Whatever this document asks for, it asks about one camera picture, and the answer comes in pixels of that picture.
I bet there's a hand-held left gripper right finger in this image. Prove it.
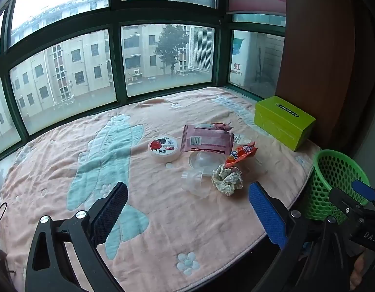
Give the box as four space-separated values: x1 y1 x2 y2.
248 182 349 292

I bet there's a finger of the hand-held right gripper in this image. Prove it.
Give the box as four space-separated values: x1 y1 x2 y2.
351 180 375 209
329 188 363 219

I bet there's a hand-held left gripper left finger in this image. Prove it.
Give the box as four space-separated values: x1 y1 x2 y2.
26 182 128 292

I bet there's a green perforated plastic basket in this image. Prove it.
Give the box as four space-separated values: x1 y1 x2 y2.
303 150 370 222

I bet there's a paper ball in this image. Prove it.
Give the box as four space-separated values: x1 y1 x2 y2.
211 164 244 197

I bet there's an orange sausage wrapper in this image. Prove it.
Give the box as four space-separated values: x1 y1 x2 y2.
225 145 258 168

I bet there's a small clear plastic cup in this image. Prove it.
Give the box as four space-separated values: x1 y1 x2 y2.
181 171 215 200

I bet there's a small white packet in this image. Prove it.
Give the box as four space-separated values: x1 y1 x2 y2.
233 134 255 145

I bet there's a round white strawberry-lid container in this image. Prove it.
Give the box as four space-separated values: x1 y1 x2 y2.
148 137 181 162

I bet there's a pink snack packet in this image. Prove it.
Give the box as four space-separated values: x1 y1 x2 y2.
181 123 234 156

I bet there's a pink printed blanket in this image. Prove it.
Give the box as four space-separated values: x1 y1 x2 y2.
0 87 325 292

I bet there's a green cardboard box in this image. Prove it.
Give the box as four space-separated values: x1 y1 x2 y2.
254 95 316 152

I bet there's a brown wooden panel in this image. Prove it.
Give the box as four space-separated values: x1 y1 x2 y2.
275 0 375 159

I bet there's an apartment building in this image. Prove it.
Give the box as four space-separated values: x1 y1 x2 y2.
0 24 188 146

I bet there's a tree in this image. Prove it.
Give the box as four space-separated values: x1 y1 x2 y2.
155 24 189 75

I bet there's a white louvred shutter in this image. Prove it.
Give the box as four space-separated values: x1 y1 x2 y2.
189 26 214 73

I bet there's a green window frame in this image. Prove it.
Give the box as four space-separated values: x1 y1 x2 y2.
0 0 287 165

